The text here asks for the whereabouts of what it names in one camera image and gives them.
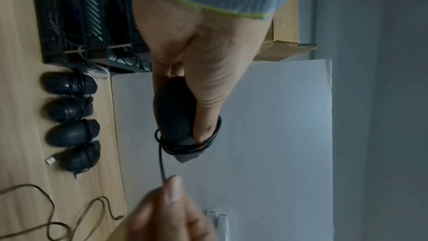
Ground small white boxes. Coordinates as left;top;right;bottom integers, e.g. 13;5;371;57
204;209;232;241

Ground person's right hand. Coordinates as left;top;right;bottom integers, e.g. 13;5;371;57
125;176;219;241

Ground black mouse cable with plug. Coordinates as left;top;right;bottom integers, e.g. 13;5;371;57
63;96;96;122
45;119;99;166
153;115;224;183
72;141;102;180
65;71;89;97

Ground person's left hand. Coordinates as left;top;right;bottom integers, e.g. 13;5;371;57
132;0;275;145

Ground black stacked tray rack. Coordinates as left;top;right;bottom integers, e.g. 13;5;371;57
31;0;153;75

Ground large stamped cardboard box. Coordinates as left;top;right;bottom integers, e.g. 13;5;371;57
252;0;319;62

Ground tangle of black mouse cables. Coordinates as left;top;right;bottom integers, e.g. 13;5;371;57
0;183;125;241

